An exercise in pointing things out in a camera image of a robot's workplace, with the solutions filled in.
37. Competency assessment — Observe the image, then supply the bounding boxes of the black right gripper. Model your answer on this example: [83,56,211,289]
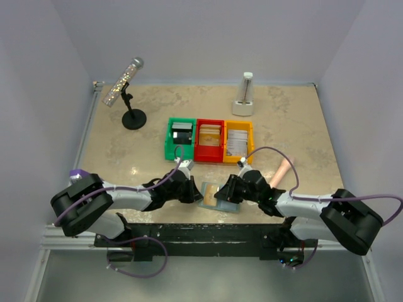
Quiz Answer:
[213,174,261,204]

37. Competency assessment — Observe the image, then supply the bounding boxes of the teal leather card holder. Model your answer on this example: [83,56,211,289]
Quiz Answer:
[198,182,240,213]

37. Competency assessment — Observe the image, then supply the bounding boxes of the black VIP card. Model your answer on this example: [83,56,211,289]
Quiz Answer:
[173,131,193,145]

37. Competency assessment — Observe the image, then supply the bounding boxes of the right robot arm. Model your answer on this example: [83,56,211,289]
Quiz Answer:
[214,170,383,255]

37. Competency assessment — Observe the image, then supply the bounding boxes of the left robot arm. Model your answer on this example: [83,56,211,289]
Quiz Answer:
[50,170,203,247]

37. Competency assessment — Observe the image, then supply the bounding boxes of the silver cards stack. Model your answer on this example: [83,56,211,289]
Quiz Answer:
[226,129,248,157]

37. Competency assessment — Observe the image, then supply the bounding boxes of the red plastic bin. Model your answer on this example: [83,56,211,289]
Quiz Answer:
[194,119,224,163]

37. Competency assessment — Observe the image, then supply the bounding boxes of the green plastic bin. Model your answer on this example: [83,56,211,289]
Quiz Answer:
[164,117,196,160]

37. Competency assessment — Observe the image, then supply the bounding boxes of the pink microphone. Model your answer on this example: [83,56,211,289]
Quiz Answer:
[269,159,292,188]

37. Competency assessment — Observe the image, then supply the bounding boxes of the white metronome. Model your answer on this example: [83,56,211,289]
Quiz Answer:
[232,72,254,116]

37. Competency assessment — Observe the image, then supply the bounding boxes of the black microphone stand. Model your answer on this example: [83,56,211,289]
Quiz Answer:
[120,82,147,130]

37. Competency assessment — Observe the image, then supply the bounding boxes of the glitter silver microphone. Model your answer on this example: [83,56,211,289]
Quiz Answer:
[102,57,144,107]

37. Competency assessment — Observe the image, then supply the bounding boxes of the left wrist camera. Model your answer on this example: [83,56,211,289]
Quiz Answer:
[178,159,195,172]

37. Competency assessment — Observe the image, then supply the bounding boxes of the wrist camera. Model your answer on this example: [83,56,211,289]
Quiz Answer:
[237,157,248,169]
[178,159,195,172]

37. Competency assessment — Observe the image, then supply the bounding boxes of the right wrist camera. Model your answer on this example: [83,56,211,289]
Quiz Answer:
[237,157,248,169]

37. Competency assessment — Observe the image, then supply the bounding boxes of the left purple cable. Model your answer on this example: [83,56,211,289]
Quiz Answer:
[54,144,186,228]

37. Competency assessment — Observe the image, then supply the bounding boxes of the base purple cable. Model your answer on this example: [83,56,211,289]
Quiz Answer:
[106,235,169,278]

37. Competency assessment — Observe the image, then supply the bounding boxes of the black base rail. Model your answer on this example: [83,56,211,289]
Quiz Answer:
[94,223,316,261]

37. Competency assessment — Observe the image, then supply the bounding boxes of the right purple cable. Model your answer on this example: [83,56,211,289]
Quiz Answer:
[239,146,403,226]

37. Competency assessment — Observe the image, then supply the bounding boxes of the purple bracket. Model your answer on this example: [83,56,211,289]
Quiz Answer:
[69,169,89,182]

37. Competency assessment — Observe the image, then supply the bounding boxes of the aluminium frame rail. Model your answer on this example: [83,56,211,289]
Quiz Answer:
[23,81,105,302]

